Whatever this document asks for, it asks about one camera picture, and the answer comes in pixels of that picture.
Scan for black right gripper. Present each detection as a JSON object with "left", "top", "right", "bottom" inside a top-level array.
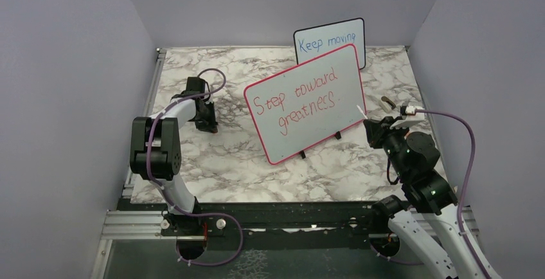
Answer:
[{"left": 365, "top": 114, "right": 411, "bottom": 179}]

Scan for red capped white marker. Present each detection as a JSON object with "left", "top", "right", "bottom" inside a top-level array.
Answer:
[{"left": 357, "top": 105, "right": 368, "bottom": 120}]

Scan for red framed whiteboard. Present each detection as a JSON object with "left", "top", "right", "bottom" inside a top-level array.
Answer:
[{"left": 243, "top": 44, "right": 367, "bottom": 165}]

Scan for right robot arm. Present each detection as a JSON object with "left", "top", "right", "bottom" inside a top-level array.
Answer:
[{"left": 363, "top": 116, "right": 500, "bottom": 278}]

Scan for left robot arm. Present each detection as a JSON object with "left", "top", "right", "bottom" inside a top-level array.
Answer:
[{"left": 129, "top": 76, "right": 218, "bottom": 235}]

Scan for small whiteboard eraser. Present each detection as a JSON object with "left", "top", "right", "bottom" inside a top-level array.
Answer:
[{"left": 379, "top": 96, "right": 397, "bottom": 113}]

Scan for black framed written whiteboard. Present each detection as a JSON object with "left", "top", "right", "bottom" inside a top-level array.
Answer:
[{"left": 292, "top": 17, "right": 366, "bottom": 69}]

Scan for wire whiteboard easel stand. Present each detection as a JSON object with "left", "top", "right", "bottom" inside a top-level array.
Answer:
[{"left": 298, "top": 130, "right": 343, "bottom": 159}]

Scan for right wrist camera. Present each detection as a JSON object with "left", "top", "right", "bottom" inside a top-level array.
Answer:
[{"left": 389, "top": 105, "right": 425, "bottom": 130}]

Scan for black aluminium base frame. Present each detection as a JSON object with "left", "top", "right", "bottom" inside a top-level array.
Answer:
[{"left": 90, "top": 200, "right": 495, "bottom": 279}]

